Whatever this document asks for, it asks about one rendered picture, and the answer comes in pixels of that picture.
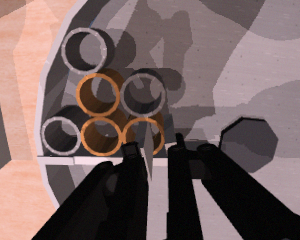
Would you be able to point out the grey metal ring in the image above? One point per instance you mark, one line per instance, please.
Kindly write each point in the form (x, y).
(139, 109)
(70, 50)
(53, 136)

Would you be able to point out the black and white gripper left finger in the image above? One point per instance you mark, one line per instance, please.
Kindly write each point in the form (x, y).
(85, 211)

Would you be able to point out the bronze bushing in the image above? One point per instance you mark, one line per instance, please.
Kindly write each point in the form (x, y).
(98, 144)
(89, 103)
(129, 136)

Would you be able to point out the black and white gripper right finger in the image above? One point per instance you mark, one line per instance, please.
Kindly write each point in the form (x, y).
(254, 212)

